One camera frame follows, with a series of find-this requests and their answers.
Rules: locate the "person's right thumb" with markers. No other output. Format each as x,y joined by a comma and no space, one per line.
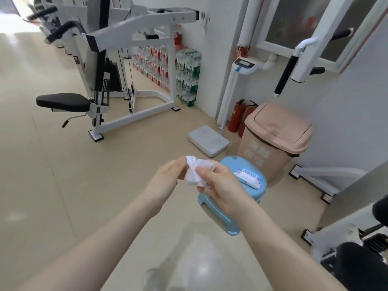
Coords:
203,175

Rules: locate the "person's right hand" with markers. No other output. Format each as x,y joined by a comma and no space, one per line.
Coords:
222,186

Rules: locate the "pink swing-lid trash bin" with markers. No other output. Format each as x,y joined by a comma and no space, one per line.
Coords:
272,139

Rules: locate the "person's left hand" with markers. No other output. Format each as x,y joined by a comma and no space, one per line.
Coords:
163,184

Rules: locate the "person's right forearm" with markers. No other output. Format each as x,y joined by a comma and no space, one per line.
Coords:
282,251

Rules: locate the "red fire extinguisher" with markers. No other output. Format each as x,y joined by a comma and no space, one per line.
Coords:
236,116
246,118

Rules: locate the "white wet wipes packet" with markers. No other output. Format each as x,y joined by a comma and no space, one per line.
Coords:
248,178

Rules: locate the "blue plastic stool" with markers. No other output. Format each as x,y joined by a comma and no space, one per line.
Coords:
233,196

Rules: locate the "white height scale column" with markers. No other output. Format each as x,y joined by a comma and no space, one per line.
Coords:
235,84

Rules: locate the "white framed window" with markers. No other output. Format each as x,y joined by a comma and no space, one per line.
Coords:
303,24

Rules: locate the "white drain pipe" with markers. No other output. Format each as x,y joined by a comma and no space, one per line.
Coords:
251,27

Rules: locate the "person's left thumb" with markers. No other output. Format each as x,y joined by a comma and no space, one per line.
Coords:
182,168

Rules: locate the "white wet wipe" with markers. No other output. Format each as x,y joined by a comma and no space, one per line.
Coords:
194,172

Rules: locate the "white floor scale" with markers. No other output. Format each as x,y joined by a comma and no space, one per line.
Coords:
208,140

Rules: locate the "stack of green-label bottle packs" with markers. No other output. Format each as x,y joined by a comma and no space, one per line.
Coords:
188,77

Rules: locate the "person's left forearm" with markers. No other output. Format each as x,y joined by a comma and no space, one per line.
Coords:
88,254

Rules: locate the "white weight machine with seat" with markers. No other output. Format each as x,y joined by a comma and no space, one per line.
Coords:
100,57

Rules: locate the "stack of red-label bottle packs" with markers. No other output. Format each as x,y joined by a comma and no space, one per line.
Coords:
153,66

